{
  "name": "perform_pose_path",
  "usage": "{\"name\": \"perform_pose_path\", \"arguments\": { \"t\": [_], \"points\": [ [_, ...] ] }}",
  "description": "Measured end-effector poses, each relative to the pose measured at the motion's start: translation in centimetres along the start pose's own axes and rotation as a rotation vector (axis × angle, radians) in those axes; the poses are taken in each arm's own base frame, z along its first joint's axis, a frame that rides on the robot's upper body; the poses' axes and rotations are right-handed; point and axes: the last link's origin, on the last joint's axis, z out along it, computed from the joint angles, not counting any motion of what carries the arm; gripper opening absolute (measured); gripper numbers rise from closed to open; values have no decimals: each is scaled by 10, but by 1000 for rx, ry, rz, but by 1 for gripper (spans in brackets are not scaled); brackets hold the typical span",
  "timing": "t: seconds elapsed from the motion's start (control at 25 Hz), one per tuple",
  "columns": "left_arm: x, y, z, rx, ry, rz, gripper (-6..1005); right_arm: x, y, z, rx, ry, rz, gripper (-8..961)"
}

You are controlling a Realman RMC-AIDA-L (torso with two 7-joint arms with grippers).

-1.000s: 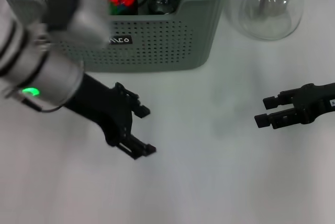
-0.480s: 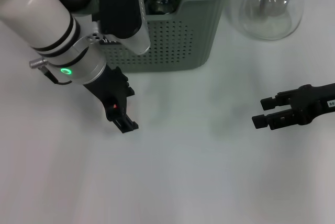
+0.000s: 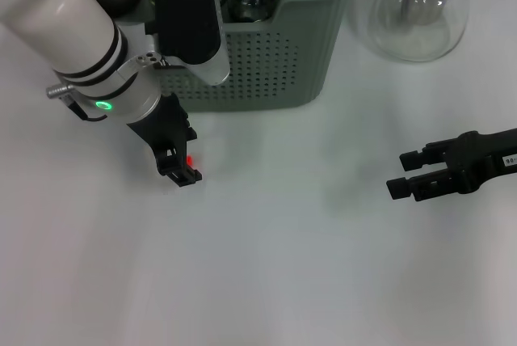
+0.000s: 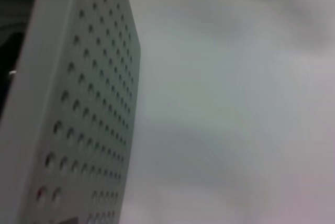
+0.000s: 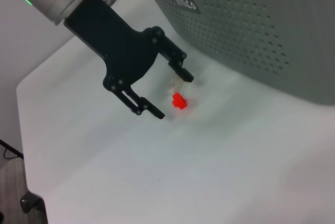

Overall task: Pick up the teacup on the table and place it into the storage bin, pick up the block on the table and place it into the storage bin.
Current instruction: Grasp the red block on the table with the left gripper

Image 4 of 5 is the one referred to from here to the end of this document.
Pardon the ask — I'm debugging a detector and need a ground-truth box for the grey-green perforated storage bin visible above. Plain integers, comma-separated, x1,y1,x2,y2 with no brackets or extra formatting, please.
0,0,142,224

